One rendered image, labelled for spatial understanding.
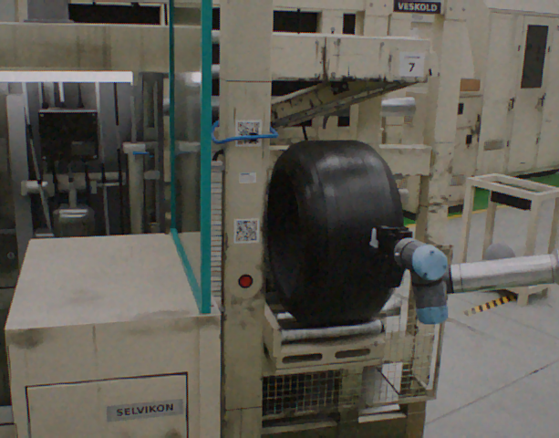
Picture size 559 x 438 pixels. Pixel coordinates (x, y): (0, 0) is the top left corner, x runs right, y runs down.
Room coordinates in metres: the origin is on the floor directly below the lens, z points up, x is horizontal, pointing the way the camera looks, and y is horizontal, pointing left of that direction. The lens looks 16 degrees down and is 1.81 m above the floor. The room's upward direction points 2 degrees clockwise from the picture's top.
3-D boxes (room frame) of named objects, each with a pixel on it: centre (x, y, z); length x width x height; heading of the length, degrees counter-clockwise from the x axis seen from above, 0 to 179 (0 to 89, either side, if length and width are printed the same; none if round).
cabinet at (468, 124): (6.95, -1.54, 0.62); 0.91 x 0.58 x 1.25; 128
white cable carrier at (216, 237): (1.95, 0.19, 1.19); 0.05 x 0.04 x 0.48; 15
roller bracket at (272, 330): (2.04, 0.04, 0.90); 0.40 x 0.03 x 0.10; 15
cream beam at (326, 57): (2.40, -0.17, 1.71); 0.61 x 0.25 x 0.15; 105
